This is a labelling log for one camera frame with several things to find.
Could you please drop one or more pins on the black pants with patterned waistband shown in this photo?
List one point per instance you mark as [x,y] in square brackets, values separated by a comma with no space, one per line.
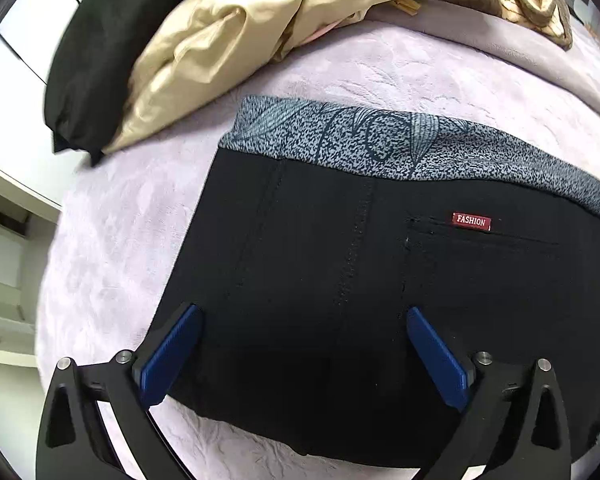
[330,235]

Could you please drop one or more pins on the lilac floral embossed blanket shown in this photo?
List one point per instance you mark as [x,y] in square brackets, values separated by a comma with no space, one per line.
[130,235]

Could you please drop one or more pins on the white wardrobe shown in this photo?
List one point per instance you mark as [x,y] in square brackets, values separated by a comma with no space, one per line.
[35,15]

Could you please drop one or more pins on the plain lilac blanket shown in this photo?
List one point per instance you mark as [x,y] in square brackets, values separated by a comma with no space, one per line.
[480,40]

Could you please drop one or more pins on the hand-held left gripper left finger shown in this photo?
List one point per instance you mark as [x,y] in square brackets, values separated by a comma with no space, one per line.
[172,350]

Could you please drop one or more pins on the brown striped fleece garment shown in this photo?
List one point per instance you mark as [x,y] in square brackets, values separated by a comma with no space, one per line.
[530,5]

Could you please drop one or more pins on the beige jacket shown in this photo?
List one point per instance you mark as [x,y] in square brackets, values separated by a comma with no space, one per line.
[205,60]

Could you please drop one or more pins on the white shelf unit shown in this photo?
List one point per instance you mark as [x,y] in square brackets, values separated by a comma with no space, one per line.
[10,260]

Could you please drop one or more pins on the black garment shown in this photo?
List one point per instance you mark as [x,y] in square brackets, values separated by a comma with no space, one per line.
[105,60]

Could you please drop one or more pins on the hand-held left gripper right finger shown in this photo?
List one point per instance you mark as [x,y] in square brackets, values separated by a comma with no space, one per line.
[437,355]

